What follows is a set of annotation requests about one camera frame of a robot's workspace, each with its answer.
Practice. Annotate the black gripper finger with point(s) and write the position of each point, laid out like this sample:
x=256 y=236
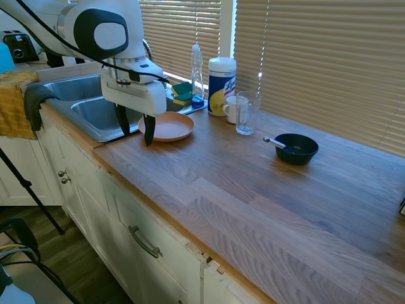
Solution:
x=124 y=122
x=148 y=131

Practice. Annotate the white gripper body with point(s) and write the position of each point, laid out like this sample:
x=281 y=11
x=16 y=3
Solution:
x=139 y=98

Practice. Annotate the orange plastic plate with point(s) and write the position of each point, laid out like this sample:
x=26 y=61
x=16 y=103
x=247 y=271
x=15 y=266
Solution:
x=172 y=126

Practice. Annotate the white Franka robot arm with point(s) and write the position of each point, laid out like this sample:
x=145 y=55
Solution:
x=79 y=28

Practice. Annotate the stainless steel double sink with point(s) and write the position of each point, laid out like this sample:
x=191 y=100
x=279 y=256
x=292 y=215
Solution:
x=91 y=111

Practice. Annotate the white mug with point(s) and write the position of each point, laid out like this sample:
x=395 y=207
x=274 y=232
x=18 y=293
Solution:
x=231 y=111

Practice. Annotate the green yellow sponge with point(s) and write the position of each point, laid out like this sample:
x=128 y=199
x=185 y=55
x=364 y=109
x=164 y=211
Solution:
x=183 y=98
x=182 y=88

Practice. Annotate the clear dish soap bottle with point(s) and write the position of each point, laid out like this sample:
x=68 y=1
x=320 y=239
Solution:
x=197 y=76

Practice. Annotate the round metal cabinet knob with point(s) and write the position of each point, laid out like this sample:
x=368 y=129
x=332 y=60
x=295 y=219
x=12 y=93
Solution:
x=66 y=180
x=62 y=173

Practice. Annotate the Lysol wipes canister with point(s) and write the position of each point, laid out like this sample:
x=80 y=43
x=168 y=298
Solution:
x=221 y=85

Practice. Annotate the grey dish cloth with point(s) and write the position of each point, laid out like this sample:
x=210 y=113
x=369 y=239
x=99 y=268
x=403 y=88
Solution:
x=34 y=101

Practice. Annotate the white kitchen cabinet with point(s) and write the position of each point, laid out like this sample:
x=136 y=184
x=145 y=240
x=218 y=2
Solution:
x=110 y=215

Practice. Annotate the black countertop appliance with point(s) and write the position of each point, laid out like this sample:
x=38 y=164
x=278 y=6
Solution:
x=54 y=60

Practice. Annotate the clear drinking glass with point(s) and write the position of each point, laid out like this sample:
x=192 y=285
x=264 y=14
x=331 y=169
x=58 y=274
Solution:
x=250 y=117

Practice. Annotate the yellow patterned towel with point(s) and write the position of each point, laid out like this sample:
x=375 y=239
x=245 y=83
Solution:
x=12 y=101

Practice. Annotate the black tripod leg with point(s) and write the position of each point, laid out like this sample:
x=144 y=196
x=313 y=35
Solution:
x=34 y=198

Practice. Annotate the metal spoon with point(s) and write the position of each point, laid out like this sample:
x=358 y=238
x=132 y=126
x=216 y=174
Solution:
x=275 y=143

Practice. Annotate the black toaster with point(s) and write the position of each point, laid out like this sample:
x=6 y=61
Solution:
x=19 y=47

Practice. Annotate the light blue plastic object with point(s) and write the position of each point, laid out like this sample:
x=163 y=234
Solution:
x=5 y=60

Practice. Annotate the dark blue bowl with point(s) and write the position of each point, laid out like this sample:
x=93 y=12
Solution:
x=295 y=153

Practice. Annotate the wide wooden window blind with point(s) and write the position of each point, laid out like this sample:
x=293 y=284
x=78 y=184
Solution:
x=316 y=57

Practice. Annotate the black object at counter edge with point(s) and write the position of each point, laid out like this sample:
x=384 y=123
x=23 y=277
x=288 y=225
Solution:
x=402 y=207

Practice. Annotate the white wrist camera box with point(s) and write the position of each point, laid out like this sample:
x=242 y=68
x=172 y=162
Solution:
x=145 y=71

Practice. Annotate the black cart frame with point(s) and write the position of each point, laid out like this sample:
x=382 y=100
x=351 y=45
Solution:
x=22 y=240

